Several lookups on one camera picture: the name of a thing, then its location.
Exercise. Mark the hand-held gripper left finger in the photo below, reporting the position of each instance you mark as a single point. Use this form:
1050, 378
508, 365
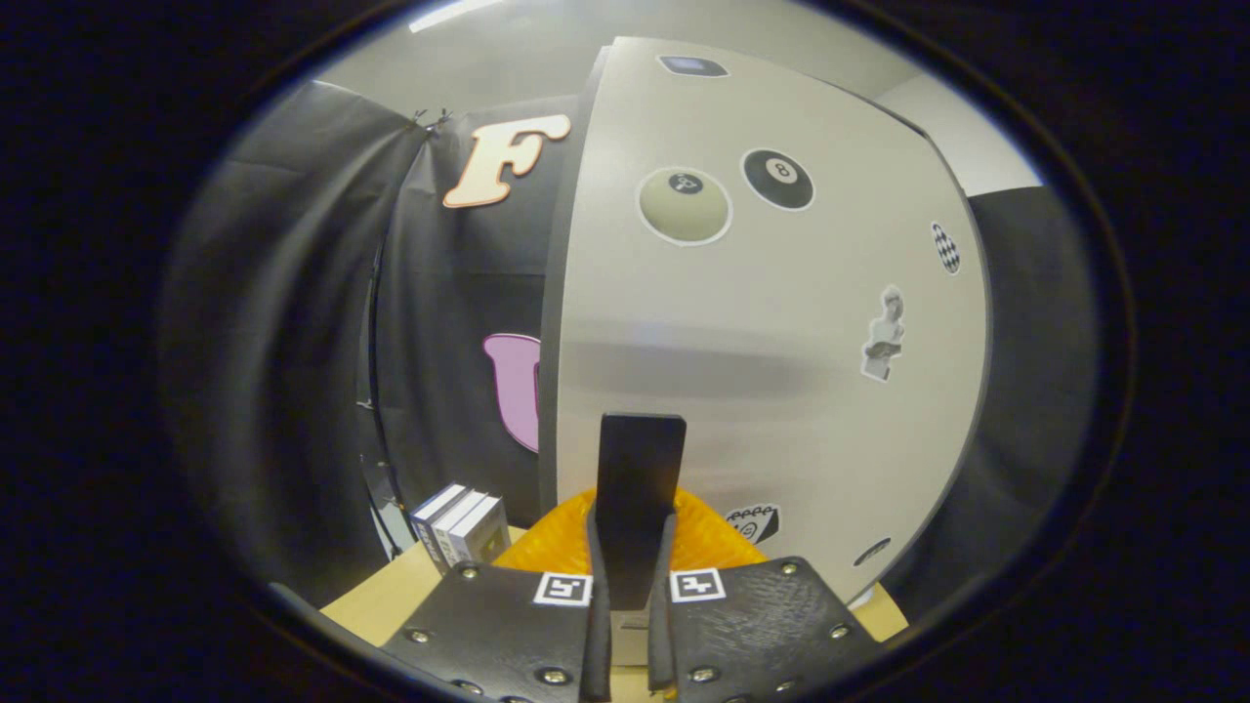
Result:
598, 644

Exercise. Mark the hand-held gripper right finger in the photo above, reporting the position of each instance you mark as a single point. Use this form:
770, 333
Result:
662, 644

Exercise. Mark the black backdrop stand pole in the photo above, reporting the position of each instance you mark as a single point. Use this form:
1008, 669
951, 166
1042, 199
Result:
374, 488

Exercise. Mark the grey cabinet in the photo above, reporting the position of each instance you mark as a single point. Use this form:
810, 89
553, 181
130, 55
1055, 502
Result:
552, 322

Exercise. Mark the black backdrop cloth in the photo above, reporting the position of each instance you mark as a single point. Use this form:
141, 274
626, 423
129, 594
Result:
273, 342

